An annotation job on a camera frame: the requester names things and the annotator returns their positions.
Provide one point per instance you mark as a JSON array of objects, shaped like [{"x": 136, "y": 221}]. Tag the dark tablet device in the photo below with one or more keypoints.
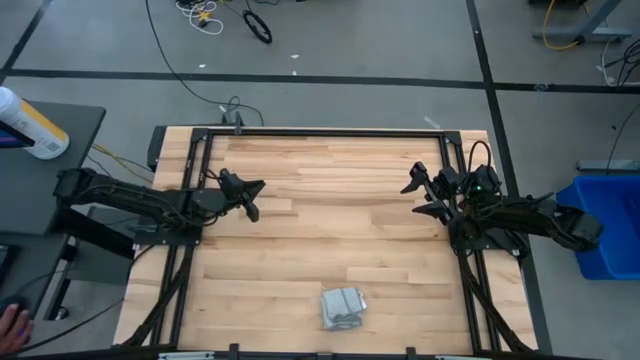
[{"x": 12, "y": 136}]

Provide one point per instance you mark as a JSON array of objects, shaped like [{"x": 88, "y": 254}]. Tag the light grey waffle microfiber towel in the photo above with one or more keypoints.
[{"x": 342, "y": 307}]

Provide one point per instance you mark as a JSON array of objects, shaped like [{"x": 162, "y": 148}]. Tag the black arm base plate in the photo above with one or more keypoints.
[
  {"x": 500, "y": 242},
  {"x": 150, "y": 237}
]

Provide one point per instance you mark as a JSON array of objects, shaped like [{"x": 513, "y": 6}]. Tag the black table side panel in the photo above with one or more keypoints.
[{"x": 157, "y": 145}]

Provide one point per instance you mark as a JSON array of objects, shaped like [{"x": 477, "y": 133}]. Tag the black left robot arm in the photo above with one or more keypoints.
[{"x": 125, "y": 197}]

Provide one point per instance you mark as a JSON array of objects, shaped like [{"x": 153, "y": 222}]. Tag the black aluminium table frame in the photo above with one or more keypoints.
[{"x": 325, "y": 133}]

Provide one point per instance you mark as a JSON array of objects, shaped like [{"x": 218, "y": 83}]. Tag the person's hand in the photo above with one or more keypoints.
[{"x": 15, "y": 330}]

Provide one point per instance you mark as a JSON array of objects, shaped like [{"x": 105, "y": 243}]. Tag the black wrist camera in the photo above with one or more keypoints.
[
  {"x": 230, "y": 182},
  {"x": 448, "y": 177}
]

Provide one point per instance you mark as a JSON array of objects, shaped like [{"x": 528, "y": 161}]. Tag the black side desk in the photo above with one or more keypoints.
[{"x": 30, "y": 210}]

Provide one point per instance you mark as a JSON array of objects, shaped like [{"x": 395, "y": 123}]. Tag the white bottle yellow label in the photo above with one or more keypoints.
[{"x": 30, "y": 125}]

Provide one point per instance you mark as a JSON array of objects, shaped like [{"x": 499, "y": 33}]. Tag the grey table leg base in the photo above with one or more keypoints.
[{"x": 560, "y": 34}]

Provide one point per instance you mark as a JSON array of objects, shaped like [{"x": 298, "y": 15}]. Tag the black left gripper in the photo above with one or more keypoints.
[{"x": 215, "y": 205}]

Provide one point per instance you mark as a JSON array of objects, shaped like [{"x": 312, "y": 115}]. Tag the blue plastic bin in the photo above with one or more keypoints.
[{"x": 615, "y": 200}]

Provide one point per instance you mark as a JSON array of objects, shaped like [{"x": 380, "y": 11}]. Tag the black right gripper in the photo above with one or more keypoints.
[{"x": 452, "y": 200}]

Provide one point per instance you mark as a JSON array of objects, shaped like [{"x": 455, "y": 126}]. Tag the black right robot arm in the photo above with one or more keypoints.
[{"x": 540, "y": 220}]

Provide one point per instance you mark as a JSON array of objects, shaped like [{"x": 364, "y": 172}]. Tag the black clamp mount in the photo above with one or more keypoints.
[{"x": 238, "y": 125}]

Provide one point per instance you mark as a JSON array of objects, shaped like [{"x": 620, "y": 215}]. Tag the grey metal foot bar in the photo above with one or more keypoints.
[{"x": 610, "y": 166}]

